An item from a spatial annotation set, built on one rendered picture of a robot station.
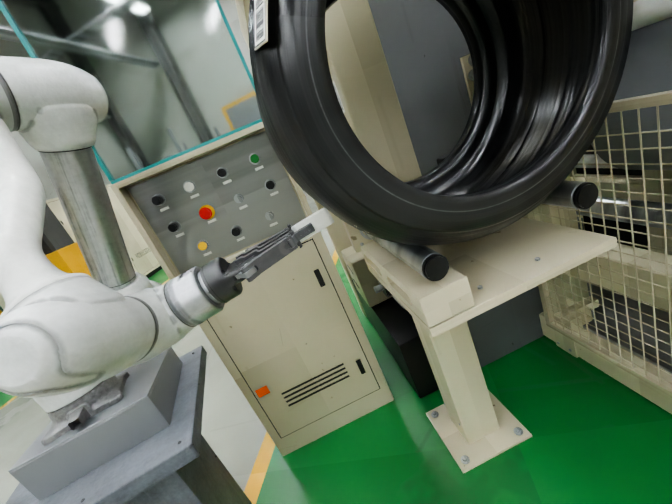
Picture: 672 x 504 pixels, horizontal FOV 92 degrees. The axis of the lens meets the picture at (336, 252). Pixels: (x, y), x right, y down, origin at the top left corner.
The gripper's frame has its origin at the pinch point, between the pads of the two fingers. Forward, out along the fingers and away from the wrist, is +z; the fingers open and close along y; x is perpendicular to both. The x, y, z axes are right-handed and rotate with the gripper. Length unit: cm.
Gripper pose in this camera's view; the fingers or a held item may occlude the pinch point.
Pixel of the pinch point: (312, 224)
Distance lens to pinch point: 56.6
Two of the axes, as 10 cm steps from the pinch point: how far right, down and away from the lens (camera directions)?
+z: 8.5, -5.2, 0.3
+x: 4.9, 8.1, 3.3
